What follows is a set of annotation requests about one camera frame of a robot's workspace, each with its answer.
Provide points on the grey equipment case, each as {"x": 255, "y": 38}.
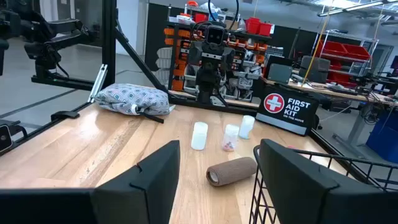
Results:
{"x": 314, "y": 69}

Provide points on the shelf rack with orange bins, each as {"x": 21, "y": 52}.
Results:
{"x": 178, "y": 46}

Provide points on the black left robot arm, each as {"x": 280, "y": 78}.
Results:
{"x": 206, "y": 82}

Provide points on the silver aluminium frame bracket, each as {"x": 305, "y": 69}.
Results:
{"x": 98, "y": 82}

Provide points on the wooden workbench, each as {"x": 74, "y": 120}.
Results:
{"x": 339, "y": 90}

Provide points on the brown bandage roll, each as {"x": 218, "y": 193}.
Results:
{"x": 233, "y": 171}

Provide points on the clear pill bottle with pills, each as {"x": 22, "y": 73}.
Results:
{"x": 230, "y": 137}

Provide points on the black table-level camera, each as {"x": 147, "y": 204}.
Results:
{"x": 4, "y": 138}

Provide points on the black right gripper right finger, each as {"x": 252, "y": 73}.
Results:
{"x": 304, "y": 193}

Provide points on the grey patterned fabric pouch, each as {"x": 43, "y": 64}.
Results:
{"x": 133, "y": 98}

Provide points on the blue storage container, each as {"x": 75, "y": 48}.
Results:
{"x": 384, "y": 137}

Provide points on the black metal table frame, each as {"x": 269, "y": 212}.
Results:
{"x": 109, "y": 46}

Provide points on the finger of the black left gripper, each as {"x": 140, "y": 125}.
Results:
{"x": 195, "y": 53}
{"x": 228, "y": 59}

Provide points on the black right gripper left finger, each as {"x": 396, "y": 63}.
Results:
{"x": 149, "y": 186}

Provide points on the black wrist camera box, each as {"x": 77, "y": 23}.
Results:
{"x": 215, "y": 35}

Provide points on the black first aid kit bag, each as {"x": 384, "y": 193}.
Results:
{"x": 289, "y": 109}

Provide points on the red storage bin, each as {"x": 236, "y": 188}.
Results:
{"x": 265, "y": 29}
{"x": 252, "y": 25}

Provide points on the black frame clamp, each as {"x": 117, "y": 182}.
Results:
{"x": 65, "y": 115}

